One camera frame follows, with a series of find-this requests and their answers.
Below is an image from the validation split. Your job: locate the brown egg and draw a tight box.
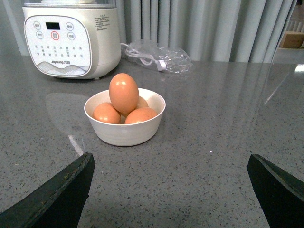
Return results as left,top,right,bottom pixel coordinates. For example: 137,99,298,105
93,102,121,124
109,73,139,114
124,107,158,124

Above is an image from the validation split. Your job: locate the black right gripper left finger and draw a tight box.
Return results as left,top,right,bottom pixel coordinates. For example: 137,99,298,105
0,153,95,228

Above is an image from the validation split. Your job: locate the white Joyoung blender appliance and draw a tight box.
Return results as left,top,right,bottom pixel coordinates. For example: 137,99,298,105
22,0,121,79

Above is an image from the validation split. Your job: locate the grey curtain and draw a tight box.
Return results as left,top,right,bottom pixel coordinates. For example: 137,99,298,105
0,0,299,63

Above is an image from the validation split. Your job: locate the clear plastic bag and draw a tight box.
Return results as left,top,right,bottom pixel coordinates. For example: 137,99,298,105
121,39,193,74

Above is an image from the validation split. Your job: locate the cardboard box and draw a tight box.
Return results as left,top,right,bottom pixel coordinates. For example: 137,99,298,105
279,31,304,48

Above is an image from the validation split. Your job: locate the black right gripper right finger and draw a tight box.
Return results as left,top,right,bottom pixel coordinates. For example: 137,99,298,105
247,154,304,228

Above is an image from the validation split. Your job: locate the white ceramic bowl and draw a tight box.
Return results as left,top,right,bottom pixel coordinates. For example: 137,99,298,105
84,88,166,147

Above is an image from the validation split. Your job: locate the white power cable with plug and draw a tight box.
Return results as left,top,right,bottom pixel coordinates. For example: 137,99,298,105
120,43,166,72

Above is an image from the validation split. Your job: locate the pale egg back in bowl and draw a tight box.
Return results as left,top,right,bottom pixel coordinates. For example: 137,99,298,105
136,96,149,109

